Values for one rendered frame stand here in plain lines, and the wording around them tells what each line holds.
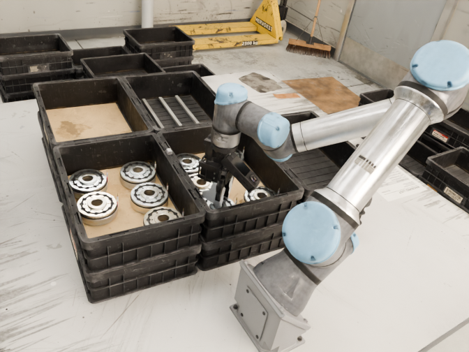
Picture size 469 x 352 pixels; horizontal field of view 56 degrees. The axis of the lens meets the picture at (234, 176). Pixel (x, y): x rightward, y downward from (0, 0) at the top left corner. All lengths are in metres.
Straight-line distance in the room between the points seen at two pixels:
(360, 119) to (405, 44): 3.32
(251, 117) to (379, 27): 3.63
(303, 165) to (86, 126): 0.76
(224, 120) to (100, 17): 3.67
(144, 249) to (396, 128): 0.64
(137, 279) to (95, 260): 0.14
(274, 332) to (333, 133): 0.49
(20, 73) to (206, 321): 2.00
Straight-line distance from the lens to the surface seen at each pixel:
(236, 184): 1.36
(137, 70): 2.83
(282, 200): 1.19
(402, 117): 0.95
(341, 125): 1.10
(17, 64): 2.78
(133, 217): 1.22
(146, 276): 1.17
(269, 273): 1.02
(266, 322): 1.06
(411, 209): 1.72
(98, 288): 1.15
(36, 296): 1.24
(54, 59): 2.80
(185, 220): 1.07
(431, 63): 0.97
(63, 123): 1.62
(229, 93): 1.04
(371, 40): 4.64
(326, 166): 1.54
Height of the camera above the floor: 1.66
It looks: 36 degrees down
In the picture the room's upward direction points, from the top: 10 degrees clockwise
